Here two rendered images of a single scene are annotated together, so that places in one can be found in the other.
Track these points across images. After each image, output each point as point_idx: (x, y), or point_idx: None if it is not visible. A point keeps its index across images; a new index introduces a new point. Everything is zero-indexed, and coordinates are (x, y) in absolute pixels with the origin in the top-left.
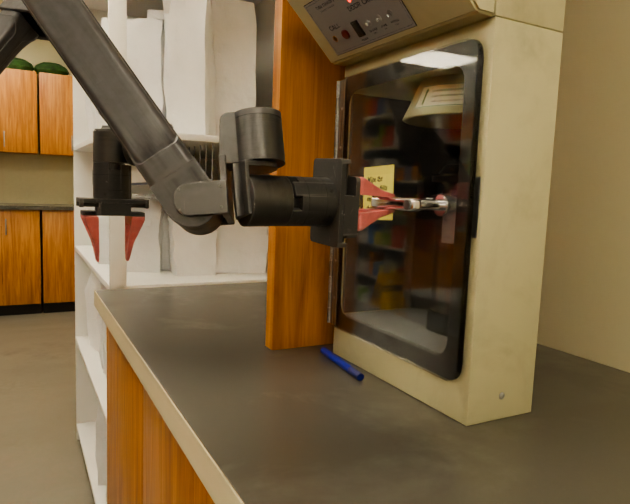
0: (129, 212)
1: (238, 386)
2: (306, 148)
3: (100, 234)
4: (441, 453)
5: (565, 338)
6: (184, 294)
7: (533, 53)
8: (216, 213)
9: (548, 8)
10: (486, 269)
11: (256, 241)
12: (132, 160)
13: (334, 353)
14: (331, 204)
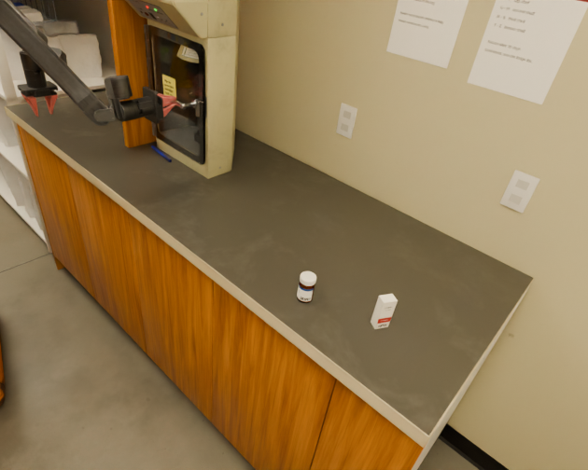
0: (49, 93)
1: (121, 170)
2: (132, 54)
3: None
4: (198, 189)
5: (256, 131)
6: (63, 106)
7: (224, 48)
8: (111, 120)
9: (229, 28)
10: (211, 128)
11: (92, 57)
12: (72, 100)
13: (157, 147)
14: (152, 109)
